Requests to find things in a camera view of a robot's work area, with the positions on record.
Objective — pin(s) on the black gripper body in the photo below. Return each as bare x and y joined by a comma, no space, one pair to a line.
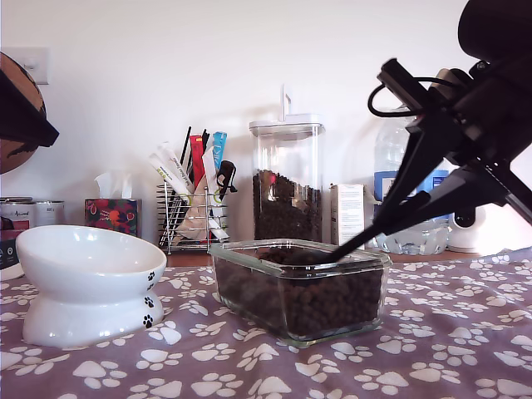
490,116

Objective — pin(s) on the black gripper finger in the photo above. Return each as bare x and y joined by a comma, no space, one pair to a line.
21,120
420,158
465,191

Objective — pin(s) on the black plastic measuring scoop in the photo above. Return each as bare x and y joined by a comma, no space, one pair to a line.
353,246

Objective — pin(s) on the rectangular glass food container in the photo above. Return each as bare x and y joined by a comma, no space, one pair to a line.
365,291

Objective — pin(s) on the brown cat food kibble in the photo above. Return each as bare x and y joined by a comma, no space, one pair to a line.
287,208
249,299

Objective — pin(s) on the white raised cat bowl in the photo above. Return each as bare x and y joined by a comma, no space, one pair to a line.
83,316

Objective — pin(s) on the large clear water bottle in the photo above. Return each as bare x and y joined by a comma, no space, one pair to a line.
388,154

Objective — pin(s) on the round brown wooden board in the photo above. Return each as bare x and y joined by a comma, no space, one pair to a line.
21,79

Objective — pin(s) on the white printed carton box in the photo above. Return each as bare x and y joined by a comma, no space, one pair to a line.
348,212

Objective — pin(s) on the metal can maroon label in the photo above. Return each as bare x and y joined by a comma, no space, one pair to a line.
16,212

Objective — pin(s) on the metal can white label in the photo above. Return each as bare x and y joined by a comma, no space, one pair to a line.
50,212

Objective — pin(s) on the white paper tissue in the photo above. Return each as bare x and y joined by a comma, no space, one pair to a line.
112,185

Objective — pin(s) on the floral tissue box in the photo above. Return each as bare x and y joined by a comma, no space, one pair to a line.
112,216

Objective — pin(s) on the tall clear storage jar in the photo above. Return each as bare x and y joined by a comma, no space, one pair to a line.
287,145

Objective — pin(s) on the dark and white bag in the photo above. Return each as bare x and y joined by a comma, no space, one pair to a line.
8,253

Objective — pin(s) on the white green printed sachet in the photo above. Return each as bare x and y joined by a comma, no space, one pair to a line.
160,168
168,151

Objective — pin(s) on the red sachet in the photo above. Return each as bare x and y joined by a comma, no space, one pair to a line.
196,154

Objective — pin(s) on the plain white paper sachet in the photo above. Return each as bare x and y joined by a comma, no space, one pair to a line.
209,170

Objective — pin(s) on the blue sachet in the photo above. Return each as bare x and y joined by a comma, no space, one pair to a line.
219,145

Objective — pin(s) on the grey paw print cloth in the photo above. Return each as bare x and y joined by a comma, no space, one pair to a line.
266,374

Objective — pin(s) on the small white round camera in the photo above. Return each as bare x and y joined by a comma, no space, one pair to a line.
467,232

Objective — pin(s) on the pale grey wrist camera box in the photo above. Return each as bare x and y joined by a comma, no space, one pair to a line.
446,77

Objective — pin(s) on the white wall switch plate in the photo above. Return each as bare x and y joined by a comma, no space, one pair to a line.
37,62

